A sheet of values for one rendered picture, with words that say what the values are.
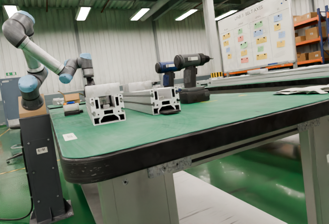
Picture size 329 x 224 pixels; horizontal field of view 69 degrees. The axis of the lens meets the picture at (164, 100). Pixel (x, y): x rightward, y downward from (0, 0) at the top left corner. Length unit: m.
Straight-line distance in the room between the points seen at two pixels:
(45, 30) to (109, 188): 12.49
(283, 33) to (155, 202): 3.58
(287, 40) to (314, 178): 3.11
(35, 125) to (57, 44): 10.94
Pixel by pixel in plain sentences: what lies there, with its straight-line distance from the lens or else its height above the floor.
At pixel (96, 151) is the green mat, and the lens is 0.42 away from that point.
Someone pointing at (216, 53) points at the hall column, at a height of 1.83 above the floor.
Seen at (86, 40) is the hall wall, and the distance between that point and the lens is 12.96.
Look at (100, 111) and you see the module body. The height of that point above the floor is 0.82.
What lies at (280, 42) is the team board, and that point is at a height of 1.27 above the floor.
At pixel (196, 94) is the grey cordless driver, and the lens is 1.06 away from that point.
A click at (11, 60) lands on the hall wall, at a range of 12.67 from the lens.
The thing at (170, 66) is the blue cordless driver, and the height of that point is 0.97.
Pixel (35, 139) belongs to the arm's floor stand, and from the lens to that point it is 1.98.
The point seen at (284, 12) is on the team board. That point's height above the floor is 1.65.
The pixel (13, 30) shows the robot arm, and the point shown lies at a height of 1.30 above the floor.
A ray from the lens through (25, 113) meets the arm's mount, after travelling 2.01.
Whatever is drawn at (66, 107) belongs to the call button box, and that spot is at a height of 0.83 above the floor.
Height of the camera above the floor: 0.87
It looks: 4 degrees down
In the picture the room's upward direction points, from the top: 8 degrees counter-clockwise
